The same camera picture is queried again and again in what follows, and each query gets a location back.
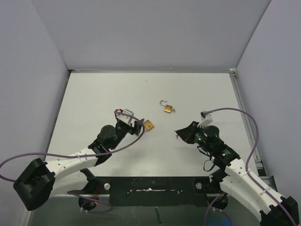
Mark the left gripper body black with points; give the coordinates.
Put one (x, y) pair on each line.
(121, 132)

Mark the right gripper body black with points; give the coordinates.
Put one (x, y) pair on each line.
(199, 139)

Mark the long shackle brass padlock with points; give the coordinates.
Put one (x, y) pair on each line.
(148, 125)

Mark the small brass padlock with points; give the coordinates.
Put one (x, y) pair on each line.
(168, 108)

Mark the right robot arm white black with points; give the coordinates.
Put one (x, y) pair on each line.
(232, 177)

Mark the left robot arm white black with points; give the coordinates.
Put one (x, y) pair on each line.
(36, 182)

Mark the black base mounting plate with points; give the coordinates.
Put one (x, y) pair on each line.
(152, 191)

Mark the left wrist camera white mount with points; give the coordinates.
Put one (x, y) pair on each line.
(124, 116)

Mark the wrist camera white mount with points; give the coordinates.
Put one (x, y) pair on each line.
(124, 116)
(206, 119)

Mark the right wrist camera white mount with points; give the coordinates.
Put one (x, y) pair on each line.
(206, 119)

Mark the aluminium frame rail right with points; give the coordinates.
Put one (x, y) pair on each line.
(253, 131)

